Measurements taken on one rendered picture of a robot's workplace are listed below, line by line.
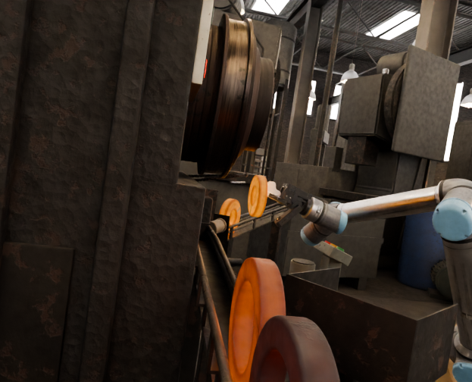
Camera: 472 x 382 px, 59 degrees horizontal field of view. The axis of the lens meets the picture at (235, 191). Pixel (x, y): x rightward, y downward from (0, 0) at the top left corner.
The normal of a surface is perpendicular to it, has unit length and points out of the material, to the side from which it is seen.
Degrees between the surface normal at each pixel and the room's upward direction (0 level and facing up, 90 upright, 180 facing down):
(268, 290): 42
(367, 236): 90
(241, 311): 88
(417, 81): 90
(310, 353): 26
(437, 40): 90
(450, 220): 113
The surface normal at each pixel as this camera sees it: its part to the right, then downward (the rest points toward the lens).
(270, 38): -0.07, 0.04
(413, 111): 0.49, 0.12
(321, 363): 0.22, -0.79
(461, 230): -0.67, 0.33
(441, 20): 0.17, 0.07
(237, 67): 0.19, -0.14
